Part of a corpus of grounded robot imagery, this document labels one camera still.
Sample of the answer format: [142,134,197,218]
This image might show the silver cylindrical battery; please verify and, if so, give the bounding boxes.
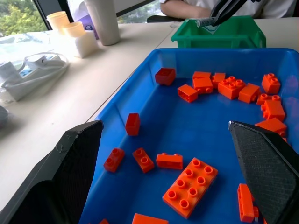
[196,18,216,28]

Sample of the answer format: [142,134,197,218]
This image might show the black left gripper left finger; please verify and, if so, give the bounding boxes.
[0,119,104,224]

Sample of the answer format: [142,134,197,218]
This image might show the orange two-stud toy brick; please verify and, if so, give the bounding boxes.
[132,147,155,174]
[156,153,184,170]

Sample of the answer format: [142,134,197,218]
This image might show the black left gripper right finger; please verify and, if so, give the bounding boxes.
[228,120,299,224]

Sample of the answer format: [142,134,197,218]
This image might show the tall white tumbler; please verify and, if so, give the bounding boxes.
[84,0,121,47]

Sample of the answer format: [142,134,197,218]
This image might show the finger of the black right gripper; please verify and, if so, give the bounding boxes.
[213,0,249,26]
[209,0,231,19]

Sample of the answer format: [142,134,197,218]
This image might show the person's white shirt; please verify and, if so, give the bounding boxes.
[161,0,297,19]

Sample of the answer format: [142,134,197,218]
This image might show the white foam block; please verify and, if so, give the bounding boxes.
[74,31,98,59]

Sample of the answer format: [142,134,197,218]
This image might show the purple packet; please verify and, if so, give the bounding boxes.
[79,14,100,41]

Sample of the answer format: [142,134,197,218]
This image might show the dark red toy brick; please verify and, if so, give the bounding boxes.
[155,67,176,86]

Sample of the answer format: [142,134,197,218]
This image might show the red-orange two-stud toy brick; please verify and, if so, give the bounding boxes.
[103,147,126,173]

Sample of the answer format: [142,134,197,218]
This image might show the blue plastic bin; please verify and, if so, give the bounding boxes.
[78,48,299,224]

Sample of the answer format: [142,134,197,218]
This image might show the green plastic bin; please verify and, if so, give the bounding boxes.
[171,15,267,49]

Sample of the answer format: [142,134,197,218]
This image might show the white power strip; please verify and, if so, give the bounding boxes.
[0,52,70,102]

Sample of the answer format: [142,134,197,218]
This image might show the large orange eight-stud brick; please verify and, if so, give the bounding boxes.
[162,157,219,219]

